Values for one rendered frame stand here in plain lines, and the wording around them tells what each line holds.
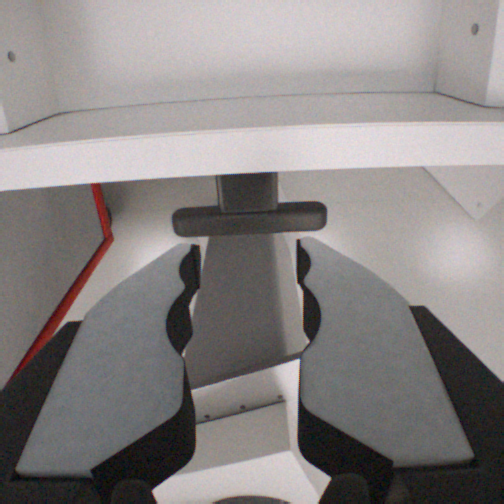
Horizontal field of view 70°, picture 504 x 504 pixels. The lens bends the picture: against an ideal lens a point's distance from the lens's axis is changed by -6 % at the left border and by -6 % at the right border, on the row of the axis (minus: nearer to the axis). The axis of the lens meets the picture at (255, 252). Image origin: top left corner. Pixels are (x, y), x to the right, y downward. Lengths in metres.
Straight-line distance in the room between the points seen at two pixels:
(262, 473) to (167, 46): 0.44
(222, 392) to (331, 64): 0.38
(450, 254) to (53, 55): 1.30
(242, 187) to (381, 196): 1.06
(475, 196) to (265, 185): 1.16
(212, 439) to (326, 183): 0.84
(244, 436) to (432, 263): 1.04
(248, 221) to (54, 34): 0.16
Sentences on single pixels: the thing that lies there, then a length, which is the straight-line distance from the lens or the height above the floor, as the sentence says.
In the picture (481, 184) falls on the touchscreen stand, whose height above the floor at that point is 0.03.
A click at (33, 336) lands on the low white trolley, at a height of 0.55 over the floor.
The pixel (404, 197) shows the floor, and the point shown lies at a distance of 1.24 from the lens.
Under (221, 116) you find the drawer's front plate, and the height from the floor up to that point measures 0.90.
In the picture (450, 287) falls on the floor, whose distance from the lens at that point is 1.49.
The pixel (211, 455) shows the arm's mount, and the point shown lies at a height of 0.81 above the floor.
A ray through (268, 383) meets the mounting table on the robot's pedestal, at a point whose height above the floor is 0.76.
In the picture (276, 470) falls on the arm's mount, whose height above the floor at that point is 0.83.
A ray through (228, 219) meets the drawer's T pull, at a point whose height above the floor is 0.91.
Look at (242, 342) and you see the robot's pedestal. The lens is 0.67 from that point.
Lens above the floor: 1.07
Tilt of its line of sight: 61 degrees down
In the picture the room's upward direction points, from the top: 179 degrees clockwise
